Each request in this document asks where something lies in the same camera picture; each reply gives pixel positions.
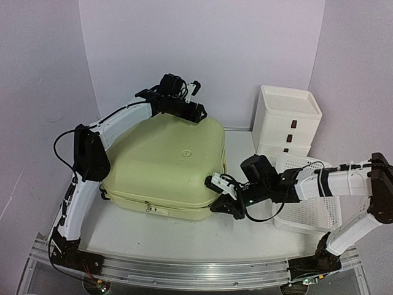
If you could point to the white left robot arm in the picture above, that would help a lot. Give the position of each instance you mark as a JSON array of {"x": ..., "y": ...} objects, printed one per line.
[{"x": 91, "y": 164}]

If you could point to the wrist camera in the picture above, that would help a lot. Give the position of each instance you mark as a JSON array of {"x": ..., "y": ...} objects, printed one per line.
[
  {"x": 221, "y": 185},
  {"x": 192, "y": 90}
]

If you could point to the white plastic mesh basket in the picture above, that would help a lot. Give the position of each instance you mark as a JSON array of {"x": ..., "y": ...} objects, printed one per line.
[{"x": 309, "y": 216}]

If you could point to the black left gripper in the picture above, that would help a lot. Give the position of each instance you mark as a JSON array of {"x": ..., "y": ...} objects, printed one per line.
[{"x": 197, "y": 118}]

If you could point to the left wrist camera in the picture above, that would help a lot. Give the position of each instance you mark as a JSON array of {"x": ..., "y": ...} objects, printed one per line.
[{"x": 192, "y": 90}]

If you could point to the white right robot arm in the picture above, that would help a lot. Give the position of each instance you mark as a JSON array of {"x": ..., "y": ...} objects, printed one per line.
[{"x": 364, "y": 189}]

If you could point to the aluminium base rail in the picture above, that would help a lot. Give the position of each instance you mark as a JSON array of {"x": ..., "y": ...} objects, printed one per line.
[{"x": 47, "y": 271}]

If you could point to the white three-drawer storage cabinet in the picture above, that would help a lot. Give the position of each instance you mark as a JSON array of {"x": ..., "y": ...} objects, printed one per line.
[{"x": 286, "y": 120}]

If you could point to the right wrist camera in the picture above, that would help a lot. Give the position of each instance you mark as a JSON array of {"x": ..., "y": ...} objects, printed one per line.
[{"x": 221, "y": 185}]

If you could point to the pale green hard-shell suitcase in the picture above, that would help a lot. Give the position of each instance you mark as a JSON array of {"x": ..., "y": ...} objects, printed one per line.
[{"x": 160, "y": 166}]

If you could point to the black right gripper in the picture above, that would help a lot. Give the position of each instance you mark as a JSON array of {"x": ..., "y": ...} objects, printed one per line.
[{"x": 225, "y": 204}]

